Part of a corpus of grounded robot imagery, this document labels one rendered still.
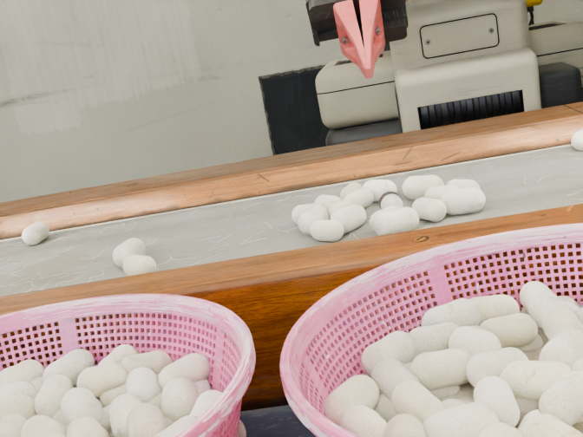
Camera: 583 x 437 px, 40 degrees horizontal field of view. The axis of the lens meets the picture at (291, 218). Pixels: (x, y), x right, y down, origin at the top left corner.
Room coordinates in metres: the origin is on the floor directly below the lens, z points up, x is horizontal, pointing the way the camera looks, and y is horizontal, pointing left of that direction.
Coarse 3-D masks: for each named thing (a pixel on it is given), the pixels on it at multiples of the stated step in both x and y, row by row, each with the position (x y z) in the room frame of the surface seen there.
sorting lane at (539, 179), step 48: (288, 192) 0.83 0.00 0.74; (336, 192) 0.79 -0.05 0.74; (528, 192) 0.65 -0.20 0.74; (576, 192) 0.62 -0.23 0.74; (0, 240) 0.87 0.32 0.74; (48, 240) 0.83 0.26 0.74; (96, 240) 0.78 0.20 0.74; (144, 240) 0.75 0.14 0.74; (192, 240) 0.71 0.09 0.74; (240, 240) 0.68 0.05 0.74; (288, 240) 0.65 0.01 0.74; (0, 288) 0.67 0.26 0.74; (48, 288) 0.64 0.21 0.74
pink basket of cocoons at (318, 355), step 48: (480, 240) 0.46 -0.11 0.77; (528, 240) 0.46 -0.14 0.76; (576, 240) 0.45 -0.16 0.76; (384, 288) 0.44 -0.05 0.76; (432, 288) 0.45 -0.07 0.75; (480, 288) 0.45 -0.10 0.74; (576, 288) 0.44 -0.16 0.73; (288, 336) 0.36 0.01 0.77; (336, 336) 0.40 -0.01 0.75; (288, 384) 0.31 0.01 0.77; (336, 384) 0.37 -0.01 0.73; (336, 432) 0.26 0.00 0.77
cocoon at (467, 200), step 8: (448, 192) 0.63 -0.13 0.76; (456, 192) 0.62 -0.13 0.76; (464, 192) 0.62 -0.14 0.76; (472, 192) 0.62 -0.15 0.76; (480, 192) 0.62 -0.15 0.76; (448, 200) 0.62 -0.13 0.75; (456, 200) 0.62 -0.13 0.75; (464, 200) 0.62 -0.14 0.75; (472, 200) 0.62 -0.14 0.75; (480, 200) 0.62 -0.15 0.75; (448, 208) 0.62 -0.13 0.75; (456, 208) 0.62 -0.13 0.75; (464, 208) 0.62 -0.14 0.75; (472, 208) 0.62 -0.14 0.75; (480, 208) 0.62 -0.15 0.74
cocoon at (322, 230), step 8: (312, 224) 0.63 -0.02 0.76; (320, 224) 0.62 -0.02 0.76; (328, 224) 0.61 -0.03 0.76; (336, 224) 0.61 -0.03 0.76; (312, 232) 0.62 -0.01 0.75; (320, 232) 0.62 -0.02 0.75; (328, 232) 0.61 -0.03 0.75; (336, 232) 0.61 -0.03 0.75; (320, 240) 0.62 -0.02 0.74; (328, 240) 0.62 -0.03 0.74; (336, 240) 0.61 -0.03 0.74
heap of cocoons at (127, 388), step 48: (0, 384) 0.45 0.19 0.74; (48, 384) 0.42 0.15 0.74; (96, 384) 0.43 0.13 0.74; (144, 384) 0.41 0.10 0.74; (192, 384) 0.40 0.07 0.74; (0, 432) 0.38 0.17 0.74; (48, 432) 0.37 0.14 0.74; (96, 432) 0.36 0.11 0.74; (144, 432) 0.35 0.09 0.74; (240, 432) 0.36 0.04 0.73
